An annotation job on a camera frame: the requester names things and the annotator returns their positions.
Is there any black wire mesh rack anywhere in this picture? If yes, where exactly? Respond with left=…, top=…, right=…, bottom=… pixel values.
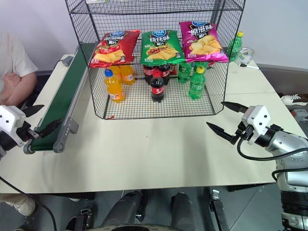
left=64, top=0, right=246, bottom=120

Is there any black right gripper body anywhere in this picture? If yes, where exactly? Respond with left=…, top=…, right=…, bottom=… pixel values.
left=235, top=121, right=254, bottom=142

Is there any purple chips bag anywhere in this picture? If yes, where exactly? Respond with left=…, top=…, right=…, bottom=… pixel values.
left=179, top=21, right=229, bottom=63

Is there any grey box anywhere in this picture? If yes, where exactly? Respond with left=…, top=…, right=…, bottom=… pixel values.
left=292, top=109, right=308, bottom=121

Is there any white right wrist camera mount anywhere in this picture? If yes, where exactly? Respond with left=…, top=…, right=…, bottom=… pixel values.
left=241, top=105, right=270, bottom=145

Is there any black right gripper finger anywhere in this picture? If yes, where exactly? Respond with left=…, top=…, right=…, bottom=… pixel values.
left=221, top=101, right=249, bottom=114
left=206, top=122, right=238, bottom=145

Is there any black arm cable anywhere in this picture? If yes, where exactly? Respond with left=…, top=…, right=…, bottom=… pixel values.
left=0, top=175, right=58, bottom=231
left=237, top=137, right=308, bottom=161

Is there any black metal stand bracket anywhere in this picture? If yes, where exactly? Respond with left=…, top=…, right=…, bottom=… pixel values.
left=208, top=189, right=230, bottom=231
left=74, top=208, right=94, bottom=231

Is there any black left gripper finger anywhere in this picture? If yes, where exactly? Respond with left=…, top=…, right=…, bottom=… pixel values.
left=38, top=118, right=64, bottom=139
left=23, top=104, right=45, bottom=118

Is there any green conveyor belt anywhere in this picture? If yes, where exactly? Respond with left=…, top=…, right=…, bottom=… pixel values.
left=23, top=43, right=97, bottom=154

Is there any orange soda bottle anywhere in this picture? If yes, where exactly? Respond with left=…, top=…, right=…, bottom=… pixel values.
left=109, top=65, right=122, bottom=84
left=119, top=64, right=136, bottom=86
left=103, top=69, right=126, bottom=104

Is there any red chips bag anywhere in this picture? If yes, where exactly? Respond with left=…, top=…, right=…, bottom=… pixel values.
left=89, top=29, right=141, bottom=69

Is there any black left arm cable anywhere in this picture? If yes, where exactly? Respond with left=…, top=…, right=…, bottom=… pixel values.
left=0, top=175, right=58, bottom=231

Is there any person in white shirt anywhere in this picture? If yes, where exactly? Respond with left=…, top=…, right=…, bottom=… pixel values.
left=0, top=32, right=39, bottom=97

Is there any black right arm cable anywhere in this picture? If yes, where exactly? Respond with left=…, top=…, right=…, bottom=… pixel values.
left=237, top=137, right=308, bottom=161

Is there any white sneaker with brown trim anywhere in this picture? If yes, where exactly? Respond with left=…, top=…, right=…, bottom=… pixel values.
left=281, top=94, right=308, bottom=105

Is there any green lemon-lime soda bottle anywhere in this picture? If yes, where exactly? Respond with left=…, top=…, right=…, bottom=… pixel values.
left=177, top=62, right=193, bottom=84
left=226, top=31, right=244, bottom=62
left=189, top=66, right=207, bottom=100

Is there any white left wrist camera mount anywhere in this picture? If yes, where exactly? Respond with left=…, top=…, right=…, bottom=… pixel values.
left=0, top=105, right=26, bottom=148

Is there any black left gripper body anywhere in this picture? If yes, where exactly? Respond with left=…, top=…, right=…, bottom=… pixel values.
left=15, top=121, right=39, bottom=145

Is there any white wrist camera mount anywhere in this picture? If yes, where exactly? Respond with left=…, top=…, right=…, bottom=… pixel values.
left=241, top=105, right=270, bottom=145
left=0, top=105, right=26, bottom=148

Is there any plain white shoe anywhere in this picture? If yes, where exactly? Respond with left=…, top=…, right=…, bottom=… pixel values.
left=0, top=193, right=36, bottom=217

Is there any white marker pen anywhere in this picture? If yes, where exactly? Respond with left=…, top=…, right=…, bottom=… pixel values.
left=239, top=63, right=260, bottom=71

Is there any green chips bag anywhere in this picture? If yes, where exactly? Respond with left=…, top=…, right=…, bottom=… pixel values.
left=140, top=29, right=186, bottom=65

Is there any dark rounded robot leg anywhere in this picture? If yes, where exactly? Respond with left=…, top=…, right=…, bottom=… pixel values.
left=169, top=192, right=205, bottom=231
left=103, top=191, right=148, bottom=230

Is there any cola bottle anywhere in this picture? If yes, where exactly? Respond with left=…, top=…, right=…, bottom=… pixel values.
left=149, top=71, right=166, bottom=103
left=158, top=63, right=172, bottom=86
left=143, top=64, right=157, bottom=85

